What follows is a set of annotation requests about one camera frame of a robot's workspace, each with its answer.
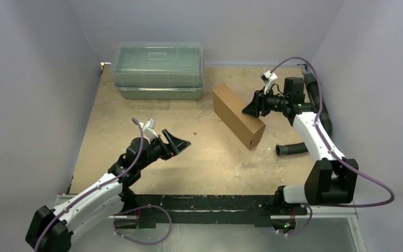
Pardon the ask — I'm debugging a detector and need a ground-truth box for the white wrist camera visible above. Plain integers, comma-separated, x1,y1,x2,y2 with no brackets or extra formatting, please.
260,71,278,95
140,118,160,140

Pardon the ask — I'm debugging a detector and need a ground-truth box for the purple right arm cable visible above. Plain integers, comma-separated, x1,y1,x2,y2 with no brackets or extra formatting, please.
269,57,396,238

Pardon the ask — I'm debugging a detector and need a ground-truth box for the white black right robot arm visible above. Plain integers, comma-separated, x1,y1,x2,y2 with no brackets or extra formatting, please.
242,72,358,214

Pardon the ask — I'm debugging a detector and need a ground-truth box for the brown cardboard box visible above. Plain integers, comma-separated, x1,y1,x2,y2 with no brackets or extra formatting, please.
213,83,266,150

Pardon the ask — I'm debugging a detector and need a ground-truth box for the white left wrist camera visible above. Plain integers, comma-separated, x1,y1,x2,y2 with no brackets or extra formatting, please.
140,118,160,140

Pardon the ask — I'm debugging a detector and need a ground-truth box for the black corrugated hose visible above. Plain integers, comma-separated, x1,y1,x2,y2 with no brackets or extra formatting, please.
275,69,333,157

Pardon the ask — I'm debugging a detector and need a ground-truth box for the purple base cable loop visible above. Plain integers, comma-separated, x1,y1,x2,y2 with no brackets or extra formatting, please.
113,204,173,246

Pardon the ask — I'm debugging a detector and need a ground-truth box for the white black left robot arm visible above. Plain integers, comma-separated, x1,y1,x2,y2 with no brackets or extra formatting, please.
25,129,191,251

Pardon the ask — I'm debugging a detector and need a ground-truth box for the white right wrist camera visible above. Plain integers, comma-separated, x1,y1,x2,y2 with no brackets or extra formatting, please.
260,71,278,95

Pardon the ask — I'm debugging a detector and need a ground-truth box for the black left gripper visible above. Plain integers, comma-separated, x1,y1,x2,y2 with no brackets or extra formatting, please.
137,129,189,171

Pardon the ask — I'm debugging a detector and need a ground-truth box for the clear plastic storage bin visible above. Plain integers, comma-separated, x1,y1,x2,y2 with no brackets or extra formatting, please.
110,41,205,100

